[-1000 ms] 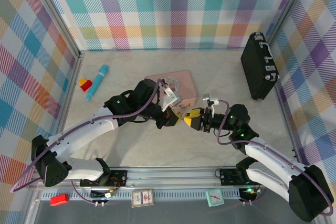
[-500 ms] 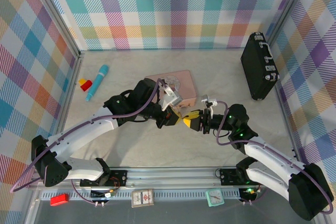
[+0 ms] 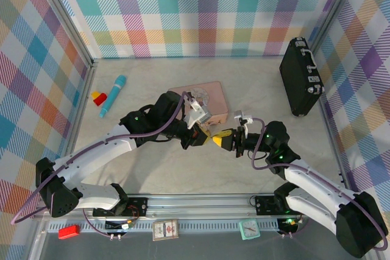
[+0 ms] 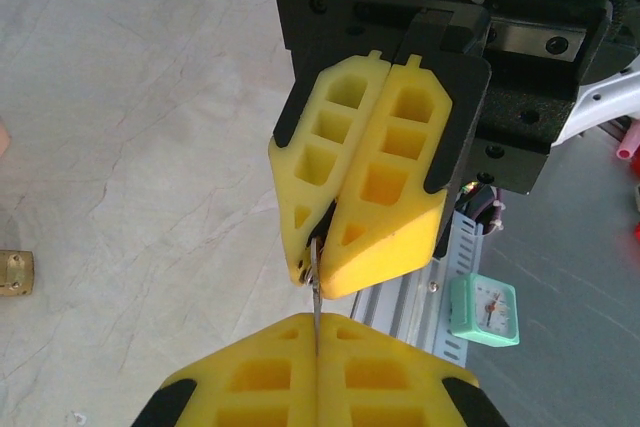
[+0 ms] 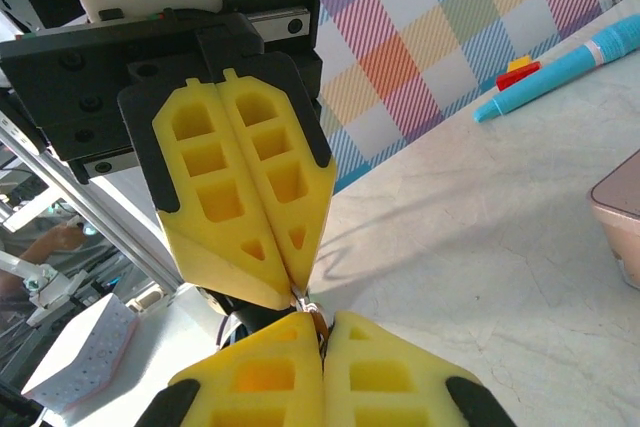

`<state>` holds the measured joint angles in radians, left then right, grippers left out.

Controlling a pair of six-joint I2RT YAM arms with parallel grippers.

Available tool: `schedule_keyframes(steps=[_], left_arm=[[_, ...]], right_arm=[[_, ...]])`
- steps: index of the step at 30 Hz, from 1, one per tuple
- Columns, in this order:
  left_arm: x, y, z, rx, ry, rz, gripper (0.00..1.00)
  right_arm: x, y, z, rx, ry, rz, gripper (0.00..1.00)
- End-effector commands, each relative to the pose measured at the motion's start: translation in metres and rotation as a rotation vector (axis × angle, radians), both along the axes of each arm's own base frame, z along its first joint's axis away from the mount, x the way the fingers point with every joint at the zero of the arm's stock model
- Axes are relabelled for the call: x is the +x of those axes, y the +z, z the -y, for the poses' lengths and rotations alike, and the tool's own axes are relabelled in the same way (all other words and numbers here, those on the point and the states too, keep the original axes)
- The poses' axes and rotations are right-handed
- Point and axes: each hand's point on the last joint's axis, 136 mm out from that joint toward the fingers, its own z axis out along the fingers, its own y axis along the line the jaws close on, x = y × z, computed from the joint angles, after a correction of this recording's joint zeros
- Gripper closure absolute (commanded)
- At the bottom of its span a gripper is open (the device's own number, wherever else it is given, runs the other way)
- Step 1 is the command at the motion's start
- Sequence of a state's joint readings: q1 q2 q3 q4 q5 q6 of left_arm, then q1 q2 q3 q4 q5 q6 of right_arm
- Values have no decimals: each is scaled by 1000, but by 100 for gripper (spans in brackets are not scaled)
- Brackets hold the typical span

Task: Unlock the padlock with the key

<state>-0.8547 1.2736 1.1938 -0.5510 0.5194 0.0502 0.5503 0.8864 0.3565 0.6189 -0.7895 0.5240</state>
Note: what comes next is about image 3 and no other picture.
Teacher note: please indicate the small black controller board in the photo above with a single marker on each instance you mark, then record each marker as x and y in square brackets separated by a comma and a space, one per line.
[289, 223]
[122, 225]

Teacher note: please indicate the teal toy microphone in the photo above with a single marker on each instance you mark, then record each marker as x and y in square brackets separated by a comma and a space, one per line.
[114, 92]

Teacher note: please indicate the yellow toy brick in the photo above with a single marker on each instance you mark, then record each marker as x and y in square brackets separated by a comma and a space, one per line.
[95, 94]

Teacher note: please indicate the aluminium frame rail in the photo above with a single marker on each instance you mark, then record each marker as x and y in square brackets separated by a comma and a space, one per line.
[333, 141]
[80, 104]

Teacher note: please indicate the long red toy brick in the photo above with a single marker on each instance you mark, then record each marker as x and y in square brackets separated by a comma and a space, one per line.
[69, 232]

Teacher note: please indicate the black ribbed carry case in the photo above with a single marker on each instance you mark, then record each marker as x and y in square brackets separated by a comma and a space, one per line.
[292, 83]

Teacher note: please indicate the pink flat box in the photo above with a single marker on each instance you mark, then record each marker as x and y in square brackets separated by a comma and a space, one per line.
[216, 95]

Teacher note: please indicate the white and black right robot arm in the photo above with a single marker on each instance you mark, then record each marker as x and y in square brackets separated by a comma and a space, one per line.
[317, 181]

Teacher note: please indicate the aluminium frame post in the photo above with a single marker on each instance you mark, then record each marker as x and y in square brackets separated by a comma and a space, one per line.
[335, 13]
[61, 19]

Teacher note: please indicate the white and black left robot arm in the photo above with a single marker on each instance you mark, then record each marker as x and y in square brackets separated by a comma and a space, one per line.
[91, 156]

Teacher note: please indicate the small red toy brick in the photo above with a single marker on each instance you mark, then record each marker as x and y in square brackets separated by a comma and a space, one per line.
[101, 100]

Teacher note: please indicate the teal alarm clock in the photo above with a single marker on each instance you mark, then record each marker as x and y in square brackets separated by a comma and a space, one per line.
[250, 229]

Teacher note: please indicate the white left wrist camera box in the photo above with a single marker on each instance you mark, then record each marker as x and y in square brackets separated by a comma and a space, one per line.
[199, 118]

